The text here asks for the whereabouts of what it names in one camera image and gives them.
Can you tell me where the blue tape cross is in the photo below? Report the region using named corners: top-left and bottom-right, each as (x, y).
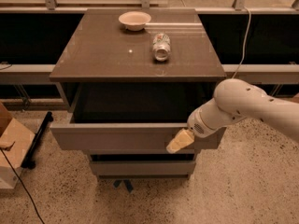
top-left (113, 179), bottom-right (134, 193)

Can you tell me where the white bowl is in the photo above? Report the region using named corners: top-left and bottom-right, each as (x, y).
top-left (119, 11), bottom-right (151, 31)

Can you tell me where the grey drawer cabinet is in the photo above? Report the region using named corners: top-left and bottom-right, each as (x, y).
top-left (50, 9), bottom-right (225, 179)

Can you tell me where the black cable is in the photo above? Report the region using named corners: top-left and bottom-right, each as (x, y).
top-left (0, 147), bottom-right (47, 224)

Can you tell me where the grey top drawer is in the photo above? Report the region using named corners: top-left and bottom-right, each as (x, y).
top-left (50, 82), bottom-right (215, 152)

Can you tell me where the crushed soda can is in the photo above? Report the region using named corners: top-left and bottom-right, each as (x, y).
top-left (152, 33), bottom-right (171, 62)

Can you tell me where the black stand leg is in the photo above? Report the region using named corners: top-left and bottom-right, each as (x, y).
top-left (21, 111), bottom-right (53, 169)

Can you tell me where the grey drawer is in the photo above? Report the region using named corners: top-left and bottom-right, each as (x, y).
top-left (82, 149), bottom-right (197, 155)
top-left (90, 161), bottom-right (195, 176)
top-left (50, 82), bottom-right (215, 152)

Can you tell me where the cardboard box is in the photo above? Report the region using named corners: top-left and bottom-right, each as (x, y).
top-left (0, 103), bottom-right (35, 189)

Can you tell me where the grey bottom drawer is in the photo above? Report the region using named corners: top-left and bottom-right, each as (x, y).
top-left (90, 161), bottom-right (195, 176)

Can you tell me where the white cable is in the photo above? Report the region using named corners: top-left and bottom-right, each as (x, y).
top-left (231, 7), bottom-right (252, 79)

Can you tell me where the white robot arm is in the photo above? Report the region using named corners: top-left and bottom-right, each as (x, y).
top-left (166, 78), bottom-right (299, 153)

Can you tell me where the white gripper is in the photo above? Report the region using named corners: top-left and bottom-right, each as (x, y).
top-left (166, 105), bottom-right (225, 153)

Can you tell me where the grey middle drawer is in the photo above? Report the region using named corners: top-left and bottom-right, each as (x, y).
top-left (82, 149), bottom-right (197, 155)

